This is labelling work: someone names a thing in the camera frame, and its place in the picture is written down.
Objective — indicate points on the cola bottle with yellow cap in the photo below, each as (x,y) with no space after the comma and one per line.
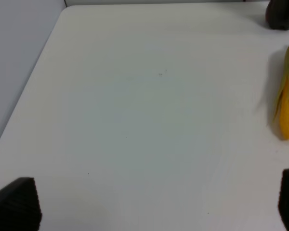
(277,14)

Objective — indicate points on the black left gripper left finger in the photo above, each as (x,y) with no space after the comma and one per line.
(19,206)

